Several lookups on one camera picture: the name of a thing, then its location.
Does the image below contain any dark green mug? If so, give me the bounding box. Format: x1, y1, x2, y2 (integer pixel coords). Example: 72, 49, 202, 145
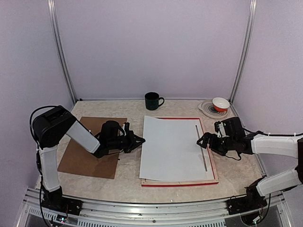
144, 92, 165, 111

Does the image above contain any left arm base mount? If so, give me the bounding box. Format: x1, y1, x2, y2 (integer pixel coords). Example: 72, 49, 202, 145
42, 197, 83, 216

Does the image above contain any aluminium post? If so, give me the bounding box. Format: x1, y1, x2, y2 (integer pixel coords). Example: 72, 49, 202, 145
229, 0, 257, 105
47, 0, 78, 104

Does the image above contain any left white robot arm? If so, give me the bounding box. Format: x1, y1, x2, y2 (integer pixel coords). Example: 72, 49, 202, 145
29, 105, 145, 210

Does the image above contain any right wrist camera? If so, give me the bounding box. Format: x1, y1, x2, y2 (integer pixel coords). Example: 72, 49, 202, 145
214, 121, 226, 138

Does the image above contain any white mat board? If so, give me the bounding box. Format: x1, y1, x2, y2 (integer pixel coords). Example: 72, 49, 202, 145
196, 118, 214, 180

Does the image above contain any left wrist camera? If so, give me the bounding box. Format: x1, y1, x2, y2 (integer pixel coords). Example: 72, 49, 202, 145
123, 122, 130, 133

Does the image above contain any cat and books photo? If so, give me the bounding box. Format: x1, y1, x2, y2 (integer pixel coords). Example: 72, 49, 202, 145
138, 115, 209, 182

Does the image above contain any brown cardboard backing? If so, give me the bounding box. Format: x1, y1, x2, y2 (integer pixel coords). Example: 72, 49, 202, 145
58, 117, 127, 179

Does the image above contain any right aluminium post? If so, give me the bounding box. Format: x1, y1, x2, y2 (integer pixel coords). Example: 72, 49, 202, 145
229, 0, 257, 105

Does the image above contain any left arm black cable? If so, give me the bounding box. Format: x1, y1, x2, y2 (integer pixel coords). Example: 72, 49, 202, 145
29, 105, 62, 227

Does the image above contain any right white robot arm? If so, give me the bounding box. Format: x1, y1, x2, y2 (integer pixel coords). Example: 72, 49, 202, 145
196, 117, 303, 210

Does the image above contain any red wooden picture frame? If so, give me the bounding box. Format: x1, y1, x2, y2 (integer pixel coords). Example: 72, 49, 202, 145
141, 117, 220, 188

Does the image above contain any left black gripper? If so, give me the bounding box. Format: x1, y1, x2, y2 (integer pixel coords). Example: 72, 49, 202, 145
108, 131, 145, 153

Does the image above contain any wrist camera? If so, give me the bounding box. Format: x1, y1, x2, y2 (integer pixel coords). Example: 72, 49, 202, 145
123, 122, 130, 133
214, 121, 226, 138

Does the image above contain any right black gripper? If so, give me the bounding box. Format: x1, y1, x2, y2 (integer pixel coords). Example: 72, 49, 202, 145
197, 132, 236, 156

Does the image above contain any white patterned plate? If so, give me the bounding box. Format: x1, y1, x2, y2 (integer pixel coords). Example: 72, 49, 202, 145
198, 99, 229, 119

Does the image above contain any orange and white bowl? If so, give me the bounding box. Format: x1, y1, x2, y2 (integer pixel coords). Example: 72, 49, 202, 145
212, 97, 230, 112

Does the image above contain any left aluminium post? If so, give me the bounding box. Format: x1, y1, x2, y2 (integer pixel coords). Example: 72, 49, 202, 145
47, 0, 78, 104

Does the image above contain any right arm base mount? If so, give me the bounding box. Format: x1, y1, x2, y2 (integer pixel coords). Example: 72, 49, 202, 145
226, 193, 267, 215

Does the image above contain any aluminium front rail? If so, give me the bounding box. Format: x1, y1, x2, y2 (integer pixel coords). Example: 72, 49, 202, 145
14, 186, 292, 227

